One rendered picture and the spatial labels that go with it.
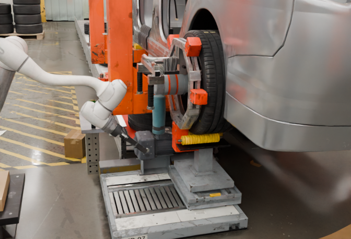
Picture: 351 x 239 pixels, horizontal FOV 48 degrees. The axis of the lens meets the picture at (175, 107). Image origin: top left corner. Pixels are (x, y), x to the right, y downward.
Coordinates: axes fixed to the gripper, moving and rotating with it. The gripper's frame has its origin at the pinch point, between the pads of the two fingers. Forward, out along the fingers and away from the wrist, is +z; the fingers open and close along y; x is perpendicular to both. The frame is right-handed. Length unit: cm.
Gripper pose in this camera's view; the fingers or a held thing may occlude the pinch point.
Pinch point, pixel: (141, 148)
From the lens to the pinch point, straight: 232.5
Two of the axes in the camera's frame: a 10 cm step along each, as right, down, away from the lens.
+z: 7.5, 6.0, 2.8
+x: 5.6, -8.0, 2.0
